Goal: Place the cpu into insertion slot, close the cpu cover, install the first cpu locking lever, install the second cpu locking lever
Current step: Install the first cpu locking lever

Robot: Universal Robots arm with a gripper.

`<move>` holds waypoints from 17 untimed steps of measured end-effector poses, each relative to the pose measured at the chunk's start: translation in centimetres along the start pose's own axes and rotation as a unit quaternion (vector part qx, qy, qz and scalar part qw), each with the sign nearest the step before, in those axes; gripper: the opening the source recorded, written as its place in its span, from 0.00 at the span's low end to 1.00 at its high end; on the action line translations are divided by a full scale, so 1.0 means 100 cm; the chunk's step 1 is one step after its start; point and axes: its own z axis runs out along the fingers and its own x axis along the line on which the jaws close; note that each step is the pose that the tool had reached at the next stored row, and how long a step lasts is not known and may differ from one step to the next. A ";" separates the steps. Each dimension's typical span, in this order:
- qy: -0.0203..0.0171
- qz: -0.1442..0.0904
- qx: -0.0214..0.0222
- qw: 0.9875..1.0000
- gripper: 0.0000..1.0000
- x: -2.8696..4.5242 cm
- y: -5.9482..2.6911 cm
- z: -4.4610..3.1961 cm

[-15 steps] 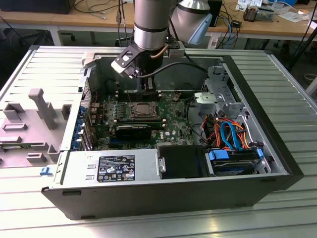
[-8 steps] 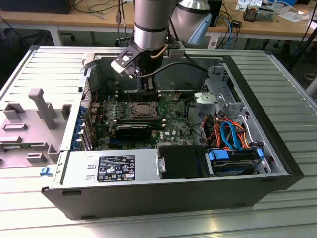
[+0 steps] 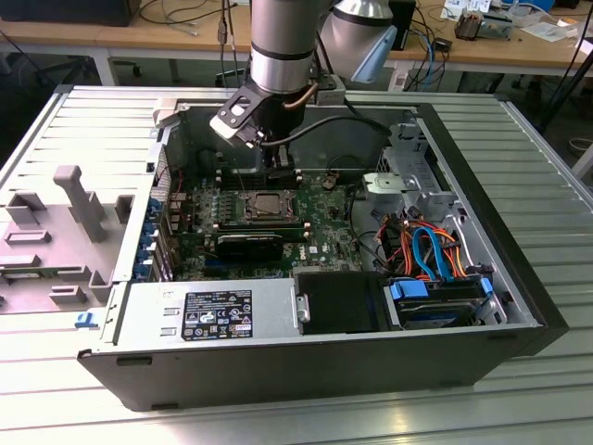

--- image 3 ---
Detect metal socket cover frame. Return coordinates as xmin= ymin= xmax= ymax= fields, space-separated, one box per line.
xmin=245 ymin=188 xmax=297 ymax=222

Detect CPU socket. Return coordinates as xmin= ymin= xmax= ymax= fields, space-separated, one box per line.
xmin=240 ymin=187 xmax=300 ymax=223

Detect metal CPU cooler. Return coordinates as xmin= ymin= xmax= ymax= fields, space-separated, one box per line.
xmin=453 ymin=9 xmax=484 ymax=42

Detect green motherboard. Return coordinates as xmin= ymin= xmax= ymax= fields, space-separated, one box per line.
xmin=169 ymin=169 xmax=370 ymax=282

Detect black NVIDIA graphics card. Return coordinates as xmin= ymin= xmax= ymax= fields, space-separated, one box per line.
xmin=215 ymin=230 xmax=284 ymax=261

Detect silver metal drive cage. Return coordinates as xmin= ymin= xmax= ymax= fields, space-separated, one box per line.
xmin=370 ymin=121 xmax=464 ymax=223

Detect pale blue teach pendant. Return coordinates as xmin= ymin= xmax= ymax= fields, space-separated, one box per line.
xmin=349 ymin=25 xmax=399 ymax=83

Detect long wooden desk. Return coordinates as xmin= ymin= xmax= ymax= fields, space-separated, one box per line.
xmin=0 ymin=0 xmax=593 ymax=78

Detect tall black box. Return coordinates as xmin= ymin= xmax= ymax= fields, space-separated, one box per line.
xmin=391 ymin=0 xmax=418 ymax=52

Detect silver power supply unit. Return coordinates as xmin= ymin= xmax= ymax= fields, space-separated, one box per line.
xmin=104 ymin=277 xmax=300 ymax=347

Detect black open PC case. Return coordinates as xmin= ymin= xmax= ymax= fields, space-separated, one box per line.
xmin=76 ymin=95 xmax=570 ymax=413

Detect hard disk in blue carrier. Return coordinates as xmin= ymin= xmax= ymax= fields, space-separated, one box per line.
xmin=383 ymin=273 xmax=495 ymax=331

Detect grey plastic parts rack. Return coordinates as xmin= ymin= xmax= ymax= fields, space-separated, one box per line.
xmin=0 ymin=164 xmax=136 ymax=316

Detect large black equipment box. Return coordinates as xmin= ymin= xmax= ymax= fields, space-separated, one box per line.
xmin=0 ymin=0 xmax=143 ymax=28

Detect grey metal device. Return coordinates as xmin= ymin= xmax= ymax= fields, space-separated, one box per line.
xmin=481 ymin=12 xmax=514 ymax=42

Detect white paper sheets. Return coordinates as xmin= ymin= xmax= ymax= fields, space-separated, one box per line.
xmin=519 ymin=16 xmax=581 ymax=44

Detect black tripod leg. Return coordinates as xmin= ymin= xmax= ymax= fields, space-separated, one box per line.
xmin=539 ymin=39 xmax=593 ymax=135

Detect copper coloured hose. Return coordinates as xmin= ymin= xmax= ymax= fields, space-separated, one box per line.
xmin=282 ymin=82 xmax=320 ymax=112

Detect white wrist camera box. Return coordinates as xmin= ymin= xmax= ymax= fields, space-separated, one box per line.
xmin=208 ymin=86 xmax=261 ymax=148
xmin=313 ymin=73 xmax=347 ymax=107

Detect thin black wire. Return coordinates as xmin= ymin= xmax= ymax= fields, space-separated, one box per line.
xmin=326 ymin=155 xmax=385 ymax=173

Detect thick black camera cable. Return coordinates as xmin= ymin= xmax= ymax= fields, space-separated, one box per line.
xmin=258 ymin=114 xmax=394 ymax=150

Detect thick black wire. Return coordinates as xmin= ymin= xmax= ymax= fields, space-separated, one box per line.
xmin=346 ymin=184 xmax=390 ymax=274

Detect orange power wire bundle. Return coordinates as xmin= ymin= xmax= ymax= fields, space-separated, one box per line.
xmin=375 ymin=216 xmax=469 ymax=279

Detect blue flat data wire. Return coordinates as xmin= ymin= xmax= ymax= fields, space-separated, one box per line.
xmin=410 ymin=224 xmax=459 ymax=284

